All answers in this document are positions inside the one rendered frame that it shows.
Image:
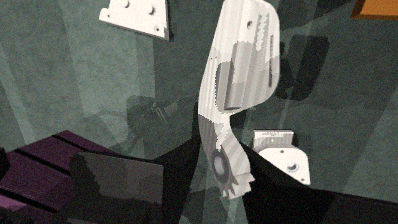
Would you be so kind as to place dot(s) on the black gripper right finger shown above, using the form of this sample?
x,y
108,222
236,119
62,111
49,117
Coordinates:
x,y
278,198

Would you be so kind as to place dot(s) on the white plate with two round holes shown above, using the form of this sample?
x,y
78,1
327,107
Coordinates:
x,y
282,154

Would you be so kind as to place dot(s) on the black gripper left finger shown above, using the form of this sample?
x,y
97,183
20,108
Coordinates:
x,y
163,183

